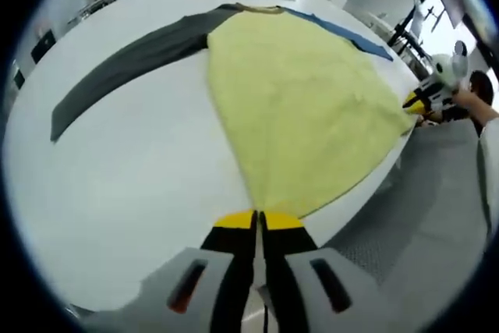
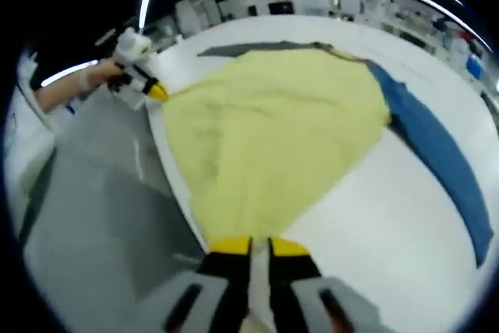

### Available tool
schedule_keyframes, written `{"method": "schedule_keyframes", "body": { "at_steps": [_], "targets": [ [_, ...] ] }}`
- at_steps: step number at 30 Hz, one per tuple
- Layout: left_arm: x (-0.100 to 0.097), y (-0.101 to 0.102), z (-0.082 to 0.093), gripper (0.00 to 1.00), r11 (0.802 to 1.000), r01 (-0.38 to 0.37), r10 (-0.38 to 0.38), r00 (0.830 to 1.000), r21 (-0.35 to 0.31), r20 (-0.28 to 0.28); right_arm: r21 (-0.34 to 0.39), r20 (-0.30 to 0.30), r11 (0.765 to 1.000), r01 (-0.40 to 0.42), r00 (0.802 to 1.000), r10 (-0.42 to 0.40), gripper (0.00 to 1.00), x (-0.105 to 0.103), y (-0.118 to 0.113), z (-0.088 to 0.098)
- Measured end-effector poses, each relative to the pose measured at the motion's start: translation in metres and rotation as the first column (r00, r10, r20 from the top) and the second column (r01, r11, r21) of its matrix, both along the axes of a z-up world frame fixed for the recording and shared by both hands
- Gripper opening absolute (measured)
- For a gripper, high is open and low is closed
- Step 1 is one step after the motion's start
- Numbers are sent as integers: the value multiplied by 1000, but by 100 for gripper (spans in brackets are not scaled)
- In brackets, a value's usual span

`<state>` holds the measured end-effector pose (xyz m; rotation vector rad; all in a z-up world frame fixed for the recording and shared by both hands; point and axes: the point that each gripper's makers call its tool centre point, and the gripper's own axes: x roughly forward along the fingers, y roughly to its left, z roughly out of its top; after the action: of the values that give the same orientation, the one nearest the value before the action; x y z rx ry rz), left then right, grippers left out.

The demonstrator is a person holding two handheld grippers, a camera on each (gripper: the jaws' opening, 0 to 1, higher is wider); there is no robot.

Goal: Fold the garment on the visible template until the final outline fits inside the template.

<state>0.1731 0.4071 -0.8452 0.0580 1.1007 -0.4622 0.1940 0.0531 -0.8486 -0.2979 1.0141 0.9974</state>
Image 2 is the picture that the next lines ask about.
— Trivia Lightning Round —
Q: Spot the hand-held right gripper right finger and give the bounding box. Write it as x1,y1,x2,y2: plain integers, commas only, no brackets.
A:
266,235,383,333

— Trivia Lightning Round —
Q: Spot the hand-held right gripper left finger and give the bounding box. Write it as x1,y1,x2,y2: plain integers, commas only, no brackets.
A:
160,234,254,333

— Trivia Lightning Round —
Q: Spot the yellow and blue garment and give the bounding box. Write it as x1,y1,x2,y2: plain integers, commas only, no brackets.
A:
161,39,495,333

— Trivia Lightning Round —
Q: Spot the person's left hand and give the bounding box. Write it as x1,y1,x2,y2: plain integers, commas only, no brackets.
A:
76,58,124,93

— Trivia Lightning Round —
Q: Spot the short ceiling light strip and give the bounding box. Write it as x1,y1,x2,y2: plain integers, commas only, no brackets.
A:
40,58,99,88
138,0,154,33

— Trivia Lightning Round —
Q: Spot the person's white shirt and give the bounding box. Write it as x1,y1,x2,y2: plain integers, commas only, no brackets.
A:
2,51,58,197

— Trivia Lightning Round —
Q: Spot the black monitor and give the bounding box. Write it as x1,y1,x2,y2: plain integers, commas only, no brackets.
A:
267,0,295,18

